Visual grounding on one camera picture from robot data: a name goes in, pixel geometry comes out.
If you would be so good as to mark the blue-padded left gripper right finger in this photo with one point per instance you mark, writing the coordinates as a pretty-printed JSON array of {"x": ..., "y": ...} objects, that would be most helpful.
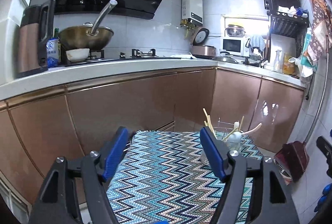
[{"x": 270, "y": 200}]

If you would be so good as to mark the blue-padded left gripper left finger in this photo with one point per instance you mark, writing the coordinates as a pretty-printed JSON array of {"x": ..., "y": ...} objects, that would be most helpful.
[{"x": 57, "y": 200}]

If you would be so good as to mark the clear glass jar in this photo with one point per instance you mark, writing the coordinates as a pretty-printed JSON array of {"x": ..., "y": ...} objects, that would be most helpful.
[{"x": 221, "y": 134}]

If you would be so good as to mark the white ceramic spoon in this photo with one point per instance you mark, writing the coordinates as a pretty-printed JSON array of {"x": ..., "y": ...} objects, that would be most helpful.
[
  {"x": 253, "y": 130},
  {"x": 235, "y": 137}
]

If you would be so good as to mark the red dustpan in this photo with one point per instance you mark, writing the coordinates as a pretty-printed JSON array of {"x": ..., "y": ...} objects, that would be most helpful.
[{"x": 294, "y": 159}]

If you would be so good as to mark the copper lower cabinets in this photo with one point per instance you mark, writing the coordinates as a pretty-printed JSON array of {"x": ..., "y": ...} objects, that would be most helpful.
[{"x": 66, "y": 116}]

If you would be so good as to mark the blue gloved hand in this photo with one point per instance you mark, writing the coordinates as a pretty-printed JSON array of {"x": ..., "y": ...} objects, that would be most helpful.
[{"x": 325, "y": 192}]

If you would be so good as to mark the zigzag woven table mat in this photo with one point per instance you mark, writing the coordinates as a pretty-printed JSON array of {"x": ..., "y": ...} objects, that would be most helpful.
[{"x": 161, "y": 178}]

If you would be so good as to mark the black gas stove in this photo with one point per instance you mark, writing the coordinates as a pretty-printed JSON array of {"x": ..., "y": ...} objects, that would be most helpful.
[{"x": 135, "y": 54}]

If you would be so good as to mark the white ceramic bowl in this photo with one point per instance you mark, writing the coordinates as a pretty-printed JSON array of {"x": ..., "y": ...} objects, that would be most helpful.
[{"x": 77, "y": 55}]

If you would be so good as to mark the yellow oil bottle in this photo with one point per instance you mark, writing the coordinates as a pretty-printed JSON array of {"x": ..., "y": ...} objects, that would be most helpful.
[{"x": 288, "y": 68}]

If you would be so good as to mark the clear glass bottle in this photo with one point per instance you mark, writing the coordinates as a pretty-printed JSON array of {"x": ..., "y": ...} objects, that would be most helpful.
[{"x": 277, "y": 65}]

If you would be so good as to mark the glass pot lid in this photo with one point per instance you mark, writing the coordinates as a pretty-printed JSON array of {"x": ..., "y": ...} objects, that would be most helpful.
[{"x": 225, "y": 58}]

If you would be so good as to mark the blue white packet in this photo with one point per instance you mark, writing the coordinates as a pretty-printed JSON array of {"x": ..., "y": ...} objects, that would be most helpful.
[{"x": 52, "y": 47}]

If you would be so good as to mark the white microwave oven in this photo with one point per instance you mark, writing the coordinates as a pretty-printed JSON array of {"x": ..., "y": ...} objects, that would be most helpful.
[{"x": 235, "y": 46}]

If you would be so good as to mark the copper rice cooker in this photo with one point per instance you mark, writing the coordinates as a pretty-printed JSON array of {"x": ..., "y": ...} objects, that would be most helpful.
[{"x": 199, "y": 49}]

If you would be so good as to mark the copper black electric kettle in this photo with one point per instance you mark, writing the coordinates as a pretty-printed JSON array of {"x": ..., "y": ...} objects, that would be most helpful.
[{"x": 35, "y": 30}]

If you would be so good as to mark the steel pot on microwave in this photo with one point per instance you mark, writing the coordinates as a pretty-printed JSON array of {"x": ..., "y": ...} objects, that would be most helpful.
[{"x": 235, "y": 31}]

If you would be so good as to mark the white appliance box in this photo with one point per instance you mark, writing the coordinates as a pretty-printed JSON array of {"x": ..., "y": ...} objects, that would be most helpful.
[{"x": 11, "y": 15}]

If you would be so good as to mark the white gas water heater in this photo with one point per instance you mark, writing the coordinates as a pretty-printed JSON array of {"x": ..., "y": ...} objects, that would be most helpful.
[{"x": 192, "y": 11}]

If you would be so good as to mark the brown patterned hanging apron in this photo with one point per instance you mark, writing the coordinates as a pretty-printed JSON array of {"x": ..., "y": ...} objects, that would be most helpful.
[{"x": 320, "y": 41}]

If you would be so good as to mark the brass-coloured wok with handle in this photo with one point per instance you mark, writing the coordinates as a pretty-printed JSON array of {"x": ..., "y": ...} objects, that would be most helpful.
[{"x": 89, "y": 35}]

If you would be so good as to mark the black wall dish rack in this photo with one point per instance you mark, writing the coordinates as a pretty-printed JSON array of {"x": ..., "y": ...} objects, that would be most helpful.
[{"x": 285, "y": 17}]

